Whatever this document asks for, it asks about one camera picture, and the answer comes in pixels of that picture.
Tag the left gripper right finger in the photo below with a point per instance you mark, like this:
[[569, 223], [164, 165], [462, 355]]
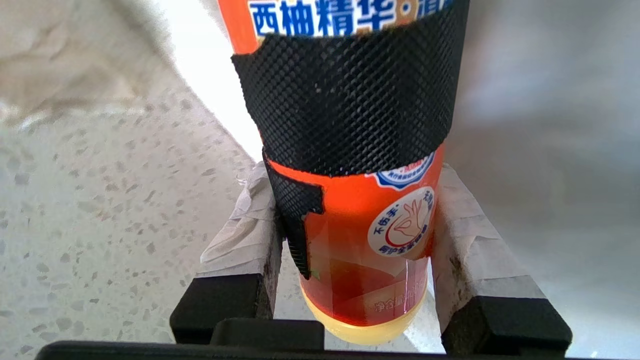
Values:
[[485, 280]]

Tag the orange dish soap bottle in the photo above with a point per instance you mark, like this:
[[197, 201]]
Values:
[[350, 125]]

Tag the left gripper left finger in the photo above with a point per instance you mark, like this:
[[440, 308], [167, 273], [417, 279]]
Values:
[[235, 260]]

